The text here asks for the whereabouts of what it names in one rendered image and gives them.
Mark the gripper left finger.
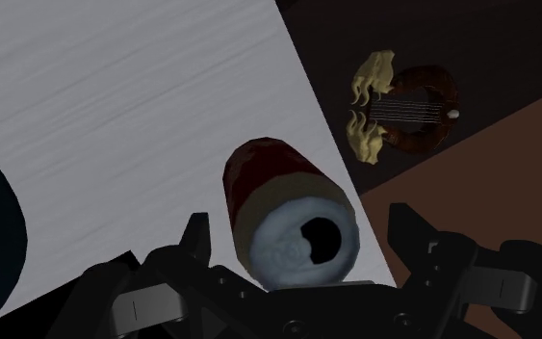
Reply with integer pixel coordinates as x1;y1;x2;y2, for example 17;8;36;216
47;212;271;339

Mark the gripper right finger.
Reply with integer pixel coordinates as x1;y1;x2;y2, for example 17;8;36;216
387;202;542;339

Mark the red and cream can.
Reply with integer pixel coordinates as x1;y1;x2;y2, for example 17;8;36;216
221;137;361;291

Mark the brown lyre with cream scrolls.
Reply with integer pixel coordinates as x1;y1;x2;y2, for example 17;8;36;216
346;49;461;166

